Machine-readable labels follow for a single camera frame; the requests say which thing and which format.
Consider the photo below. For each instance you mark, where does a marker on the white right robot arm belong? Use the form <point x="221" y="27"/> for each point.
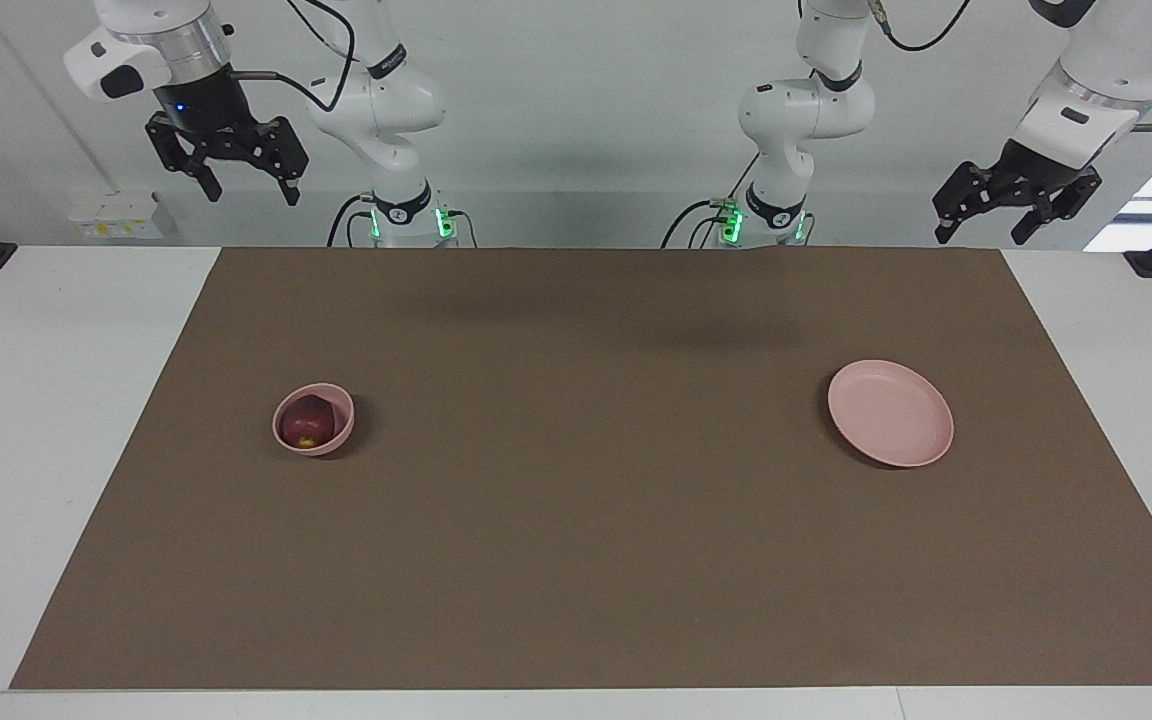
<point x="386" y="110"/>

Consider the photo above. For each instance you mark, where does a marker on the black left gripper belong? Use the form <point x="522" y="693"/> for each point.
<point x="1031" y="172"/>

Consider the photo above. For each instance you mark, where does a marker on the pink bowl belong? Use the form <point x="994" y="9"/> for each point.
<point x="344" y="425"/>

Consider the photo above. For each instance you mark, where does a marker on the brown table mat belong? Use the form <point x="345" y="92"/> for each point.
<point x="576" y="520"/>

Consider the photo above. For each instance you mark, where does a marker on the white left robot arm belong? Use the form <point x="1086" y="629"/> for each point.
<point x="796" y="120"/>

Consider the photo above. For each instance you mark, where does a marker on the dark red apple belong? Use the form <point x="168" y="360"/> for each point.
<point x="306" y="420"/>

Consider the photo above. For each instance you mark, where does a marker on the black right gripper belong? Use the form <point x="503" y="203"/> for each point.
<point x="201" y="110"/>

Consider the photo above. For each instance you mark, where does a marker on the white wall socket box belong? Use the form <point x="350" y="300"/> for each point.
<point x="116" y="218"/>

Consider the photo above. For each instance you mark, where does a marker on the pink plate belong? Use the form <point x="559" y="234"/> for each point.
<point x="891" y="412"/>

